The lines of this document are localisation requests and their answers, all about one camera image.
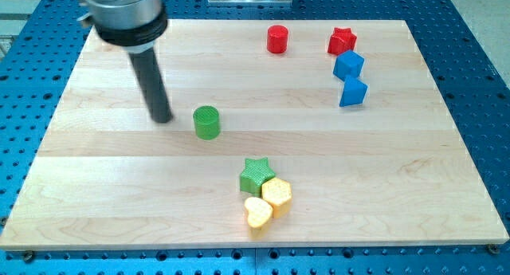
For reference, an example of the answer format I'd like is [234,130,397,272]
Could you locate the light wooden board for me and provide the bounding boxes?
[1,19,508,250]

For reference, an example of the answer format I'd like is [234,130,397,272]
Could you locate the blue triangular block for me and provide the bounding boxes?
[339,75,368,107]

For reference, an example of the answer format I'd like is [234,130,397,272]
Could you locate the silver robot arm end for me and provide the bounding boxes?
[77,0,167,53]

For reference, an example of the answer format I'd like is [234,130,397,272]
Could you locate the green cylinder block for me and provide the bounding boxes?
[193,105,221,140]

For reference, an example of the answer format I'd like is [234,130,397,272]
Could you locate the red cylinder block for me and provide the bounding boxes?
[266,25,288,53]

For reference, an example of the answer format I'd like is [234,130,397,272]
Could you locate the blue cube block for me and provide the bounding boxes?
[332,50,365,81]

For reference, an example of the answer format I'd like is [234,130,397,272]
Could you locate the green star block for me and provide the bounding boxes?
[239,157,276,197]

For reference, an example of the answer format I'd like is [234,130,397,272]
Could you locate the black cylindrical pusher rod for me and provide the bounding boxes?
[128,48,173,124]

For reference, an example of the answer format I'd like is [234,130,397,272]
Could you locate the blue perforated metal base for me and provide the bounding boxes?
[1,0,509,274]

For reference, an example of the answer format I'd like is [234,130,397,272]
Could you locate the yellow heart block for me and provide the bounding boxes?
[244,197,273,229]

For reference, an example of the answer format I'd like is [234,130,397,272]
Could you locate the yellow hexagon block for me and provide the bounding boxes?
[261,177,292,218]

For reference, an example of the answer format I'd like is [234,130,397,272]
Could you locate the red star block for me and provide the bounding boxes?
[327,27,357,55]

